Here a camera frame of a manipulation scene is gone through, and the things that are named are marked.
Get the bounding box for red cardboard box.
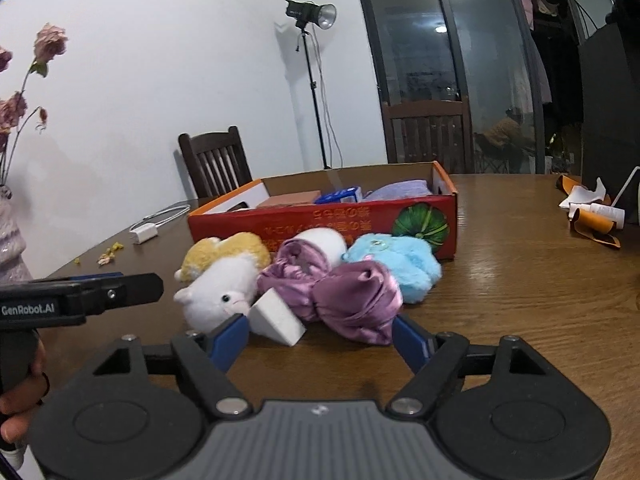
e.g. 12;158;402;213
187;160;459;261

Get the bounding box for black panel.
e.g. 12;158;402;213
577;22;640;177

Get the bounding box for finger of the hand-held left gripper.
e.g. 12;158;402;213
47;271;125;285
82;273;165;317

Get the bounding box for fallen dried petals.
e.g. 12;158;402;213
97;242;125;267

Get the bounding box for white alpaca plush toy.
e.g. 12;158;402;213
173;255;261;332

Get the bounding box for black framed glass door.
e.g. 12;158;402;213
351;0;640;177

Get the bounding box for white wedge sponge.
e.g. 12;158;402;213
248;287;307;347

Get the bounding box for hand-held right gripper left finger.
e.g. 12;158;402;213
94;312;254;421

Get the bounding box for black fuzzy jacket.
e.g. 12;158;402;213
612;0;640;29

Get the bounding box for pink layered sponge block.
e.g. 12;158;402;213
256;190;322;209

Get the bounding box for white oval plush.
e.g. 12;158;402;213
294;228;349;272

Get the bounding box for pink textured vase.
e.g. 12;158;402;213
0;184;34;282

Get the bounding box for white charger cable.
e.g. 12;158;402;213
132;203;192;234

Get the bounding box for brown fuzzy bundle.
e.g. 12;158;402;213
475;114;527;162

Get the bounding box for white tube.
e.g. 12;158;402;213
589;203;626;229

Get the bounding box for light blue plush toy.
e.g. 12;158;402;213
342;233;444;305

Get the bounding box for hanging clothes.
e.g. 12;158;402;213
514;0;582;111

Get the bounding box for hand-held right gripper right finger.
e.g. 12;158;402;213
384;314;547;417

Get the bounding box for person's left hand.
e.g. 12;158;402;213
0;344;50;444

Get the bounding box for purple knit pouch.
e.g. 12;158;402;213
364;178;432;200

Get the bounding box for dark wooden chair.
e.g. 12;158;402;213
382;99;475;176
178;126;254;200

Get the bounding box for purple satin scrunchie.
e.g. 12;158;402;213
258;239;332;322
314;262;404;346

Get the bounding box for studio light on stand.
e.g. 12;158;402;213
284;0;339;170

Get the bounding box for blue tissue packet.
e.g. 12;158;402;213
314;186;364;205

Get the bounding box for bunch of dried pink roses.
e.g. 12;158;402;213
0;22;69;187

